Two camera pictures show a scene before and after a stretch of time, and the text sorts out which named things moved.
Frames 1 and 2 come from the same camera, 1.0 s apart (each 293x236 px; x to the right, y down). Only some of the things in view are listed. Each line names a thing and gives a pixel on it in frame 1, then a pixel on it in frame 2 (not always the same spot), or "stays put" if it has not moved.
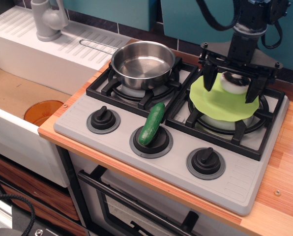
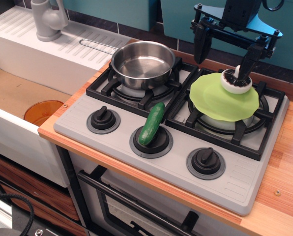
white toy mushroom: x=234 y=83 stays put
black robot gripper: x=241 y=55 → x=237 y=21
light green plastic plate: x=219 y=104 stays put
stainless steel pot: x=139 y=66 stays put
